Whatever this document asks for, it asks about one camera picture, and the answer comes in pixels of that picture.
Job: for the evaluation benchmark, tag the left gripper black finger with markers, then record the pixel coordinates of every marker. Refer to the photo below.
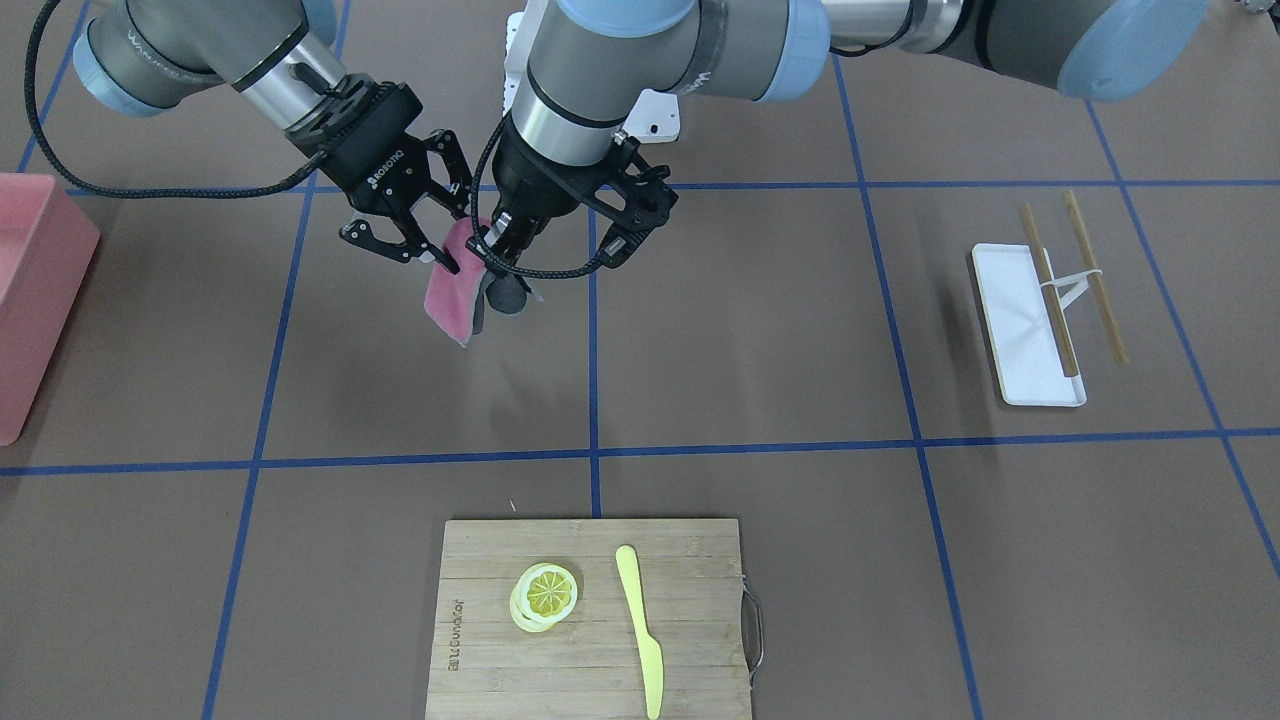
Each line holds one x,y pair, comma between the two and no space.
497,264

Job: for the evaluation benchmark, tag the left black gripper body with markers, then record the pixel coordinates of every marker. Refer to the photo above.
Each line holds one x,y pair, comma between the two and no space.
537,197

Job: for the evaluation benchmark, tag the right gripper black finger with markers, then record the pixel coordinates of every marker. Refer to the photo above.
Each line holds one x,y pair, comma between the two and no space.
358,232
419,245

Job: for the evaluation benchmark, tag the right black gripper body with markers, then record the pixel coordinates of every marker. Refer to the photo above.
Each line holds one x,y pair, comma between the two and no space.
377,167

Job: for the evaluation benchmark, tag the pink and grey cloth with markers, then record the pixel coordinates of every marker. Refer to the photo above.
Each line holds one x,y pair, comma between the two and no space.
453,302

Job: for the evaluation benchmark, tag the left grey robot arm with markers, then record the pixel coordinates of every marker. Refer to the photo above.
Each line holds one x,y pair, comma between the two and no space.
581,66

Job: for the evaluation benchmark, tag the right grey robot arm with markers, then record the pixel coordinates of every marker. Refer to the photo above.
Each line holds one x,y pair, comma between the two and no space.
142,58

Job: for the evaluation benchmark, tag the pink plastic bin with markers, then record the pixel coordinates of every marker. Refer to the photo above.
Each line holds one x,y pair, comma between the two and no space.
47,244

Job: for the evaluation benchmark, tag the yellow lemon slice toy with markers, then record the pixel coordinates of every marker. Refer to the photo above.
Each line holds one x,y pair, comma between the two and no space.
543,596

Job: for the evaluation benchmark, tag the bamboo cutting board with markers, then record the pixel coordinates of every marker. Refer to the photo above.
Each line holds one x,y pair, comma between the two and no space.
484,666

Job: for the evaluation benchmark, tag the yellow plastic knife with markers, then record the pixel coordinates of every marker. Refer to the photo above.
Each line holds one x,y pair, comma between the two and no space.
648,648

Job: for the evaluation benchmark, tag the white rectangular tray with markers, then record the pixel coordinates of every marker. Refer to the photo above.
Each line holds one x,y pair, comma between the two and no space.
1028,365

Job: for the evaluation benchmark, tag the inner wooden rack bar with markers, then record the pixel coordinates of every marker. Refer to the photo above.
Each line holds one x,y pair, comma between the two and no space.
1050,295

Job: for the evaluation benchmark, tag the wooden rack bar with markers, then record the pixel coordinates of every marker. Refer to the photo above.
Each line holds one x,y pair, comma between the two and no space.
1096,281
1050,295

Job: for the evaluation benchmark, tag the outer wooden rack bar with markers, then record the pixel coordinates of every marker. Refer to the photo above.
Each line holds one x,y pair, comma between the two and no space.
1096,281

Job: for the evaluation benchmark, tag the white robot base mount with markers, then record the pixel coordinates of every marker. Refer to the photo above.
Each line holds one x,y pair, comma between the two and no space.
655,117

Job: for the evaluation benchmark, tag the white rack bracket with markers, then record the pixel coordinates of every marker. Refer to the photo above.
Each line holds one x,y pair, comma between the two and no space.
1068,288

